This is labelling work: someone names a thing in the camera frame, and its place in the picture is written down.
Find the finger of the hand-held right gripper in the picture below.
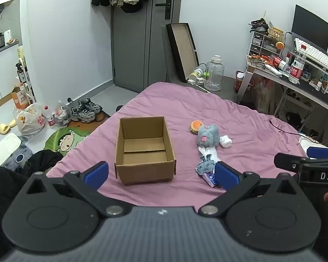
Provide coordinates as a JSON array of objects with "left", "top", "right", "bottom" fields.
[
  {"left": 307, "top": 147, "right": 328, "bottom": 159},
  {"left": 274, "top": 153, "right": 312, "bottom": 173}
]

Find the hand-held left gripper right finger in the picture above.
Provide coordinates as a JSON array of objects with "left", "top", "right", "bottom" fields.
[{"left": 198, "top": 161, "right": 300, "bottom": 217}]

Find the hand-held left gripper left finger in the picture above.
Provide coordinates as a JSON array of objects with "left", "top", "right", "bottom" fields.
[{"left": 24, "top": 161, "right": 132, "bottom": 217}]

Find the blue tissue packet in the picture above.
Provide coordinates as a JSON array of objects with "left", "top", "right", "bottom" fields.
[{"left": 202, "top": 171, "right": 222, "bottom": 188}]

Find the blue-grey shark plush toy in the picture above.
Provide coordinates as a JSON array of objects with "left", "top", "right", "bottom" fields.
[{"left": 195, "top": 154, "right": 217, "bottom": 177}]

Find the clear plastic packet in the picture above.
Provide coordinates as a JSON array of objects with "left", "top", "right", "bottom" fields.
[{"left": 198, "top": 146, "right": 221, "bottom": 165}]

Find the grey fluffy plush toy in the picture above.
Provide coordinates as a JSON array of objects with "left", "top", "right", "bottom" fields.
[{"left": 197, "top": 124, "right": 221, "bottom": 148}]

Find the brown cardboard box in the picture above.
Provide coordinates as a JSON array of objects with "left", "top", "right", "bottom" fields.
[{"left": 114, "top": 116, "right": 177, "bottom": 185}]

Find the burger plush toy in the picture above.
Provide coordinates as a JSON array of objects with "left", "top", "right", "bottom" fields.
[{"left": 190, "top": 120, "right": 206, "bottom": 135}]

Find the green cartoon floor mat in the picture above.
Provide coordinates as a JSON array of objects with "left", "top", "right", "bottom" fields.
[{"left": 42, "top": 126, "right": 91, "bottom": 159}]

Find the black cloth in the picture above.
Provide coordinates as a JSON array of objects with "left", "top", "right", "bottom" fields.
[{"left": 23, "top": 150, "right": 64, "bottom": 176}]

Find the brown doormat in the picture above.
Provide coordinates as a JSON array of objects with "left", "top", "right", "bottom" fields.
[{"left": 68, "top": 109, "right": 112, "bottom": 132}]

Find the grey sneaker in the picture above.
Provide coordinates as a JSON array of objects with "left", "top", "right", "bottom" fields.
[
  {"left": 71, "top": 106, "right": 96, "bottom": 123},
  {"left": 80, "top": 98, "right": 103, "bottom": 114}
]

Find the pink bedsheet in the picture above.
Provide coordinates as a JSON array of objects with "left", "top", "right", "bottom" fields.
[{"left": 46, "top": 81, "right": 318, "bottom": 206}]

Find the clear plastic trash bag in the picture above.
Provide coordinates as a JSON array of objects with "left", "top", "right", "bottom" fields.
[{"left": 54, "top": 100, "right": 72, "bottom": 127}]

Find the grey desk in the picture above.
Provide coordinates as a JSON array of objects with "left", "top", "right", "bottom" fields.
[{"left": 234, "top": 55, "right": 328, "bottom": 146}]

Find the orange printed bag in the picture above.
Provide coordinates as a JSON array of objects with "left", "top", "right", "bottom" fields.
[{"left": 251, "top": 76, "right": 275, "bottom": 113}]

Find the red-cap water bottle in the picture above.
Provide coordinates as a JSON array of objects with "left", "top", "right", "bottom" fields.
[{"left": 44, "top": 105, "right": 55, "bottom": 128}]

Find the white red-print plastic bag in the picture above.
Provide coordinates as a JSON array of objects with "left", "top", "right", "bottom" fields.
[{"left": 15, "top": 103, "right": 46, "bottom": 137}]

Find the red-label water bottle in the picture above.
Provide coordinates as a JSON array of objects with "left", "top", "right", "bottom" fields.
[{"left": 288, "top": 45, "right": 307, "bottom": 85}]

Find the red thermos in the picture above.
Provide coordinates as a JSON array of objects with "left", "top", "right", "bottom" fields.
[{"left": 235, "top": 71, "right": 247, "bottom": 92}]

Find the black fleece garment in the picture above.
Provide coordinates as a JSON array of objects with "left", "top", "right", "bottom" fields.
[{"left": 0, "top": 166, "right": 29, "bottom": 262}]

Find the white keyboard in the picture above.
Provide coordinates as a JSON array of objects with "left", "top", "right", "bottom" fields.
[{"left": 293, "top": 37, "right": 328, "bottom": 75}]

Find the clear plastic water jug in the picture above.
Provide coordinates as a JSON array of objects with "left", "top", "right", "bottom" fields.
[{"left": 205, "top": 55, "right": 224, "bottom": 91}]

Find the orange carton box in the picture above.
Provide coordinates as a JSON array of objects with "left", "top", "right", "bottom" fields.
[{"left": 10, "top": 86, "right": 31, "bottom": 110}]

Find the yellow-label white bottle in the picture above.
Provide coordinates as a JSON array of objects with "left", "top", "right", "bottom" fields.
[{"left": 188, "top": 67, "right": 207, "bottom": 81}]

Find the white drawer organizer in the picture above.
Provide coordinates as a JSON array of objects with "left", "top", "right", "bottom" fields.
[{"left": 249, "top": 31, "right": 280, "bottom": 58}]

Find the black monitor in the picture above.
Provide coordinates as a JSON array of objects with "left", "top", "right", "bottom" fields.
[{"left": 291, "top": 4, "right": 328, "bottom": 57}]

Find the brown pump bottle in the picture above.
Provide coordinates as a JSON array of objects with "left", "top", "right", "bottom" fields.
[{"left": 15, "top": 63, "right": 27, "bottom": 84}]

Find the yellow wicker basket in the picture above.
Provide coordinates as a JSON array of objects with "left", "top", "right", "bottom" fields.
[{"left": 267, "top": 27, "right": 284, "bottom": 42}]

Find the grey door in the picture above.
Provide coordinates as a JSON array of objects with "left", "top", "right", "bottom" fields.
[{"left": 110, "top": 0, "right": 185, "bottom": 93}]

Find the white kitchen cabinet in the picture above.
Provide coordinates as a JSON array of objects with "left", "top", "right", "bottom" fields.
[{"left": 0, "top": 40, "right": 37, "bottom": 114}]

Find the flat black-rimmed cardboard tray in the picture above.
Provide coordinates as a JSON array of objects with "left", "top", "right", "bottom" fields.
[{"left": 161, "top": 22, "right": 200, "bottom": 83}]

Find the black cable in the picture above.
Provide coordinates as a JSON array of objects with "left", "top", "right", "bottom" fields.
[{"left": 269, "top": 119, "right": 302, "bottom": 136}]

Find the black door lock handle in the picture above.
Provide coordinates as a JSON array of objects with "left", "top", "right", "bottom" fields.
[{"left": 155, "top": 0, "right": 172, "bottom": 20}]

